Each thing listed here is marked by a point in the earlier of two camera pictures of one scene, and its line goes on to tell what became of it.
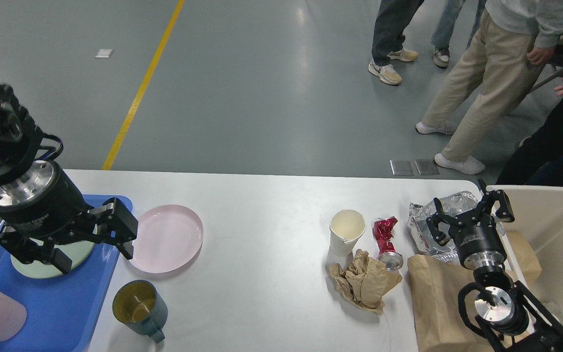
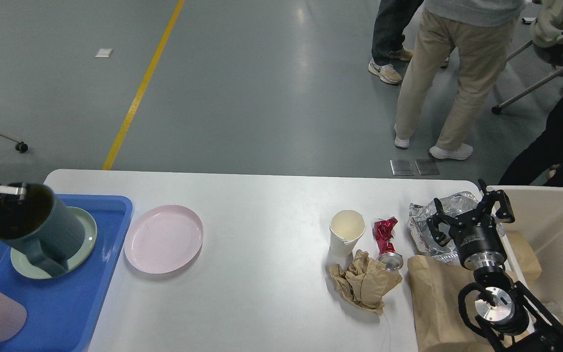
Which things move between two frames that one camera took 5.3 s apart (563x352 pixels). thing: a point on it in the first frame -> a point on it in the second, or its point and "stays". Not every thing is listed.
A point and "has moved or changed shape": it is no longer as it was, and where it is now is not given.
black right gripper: [478, 240] stays
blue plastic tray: [61, 312] stays
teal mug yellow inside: [137, 304] has moved or changed shape
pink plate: [168, 238] stays
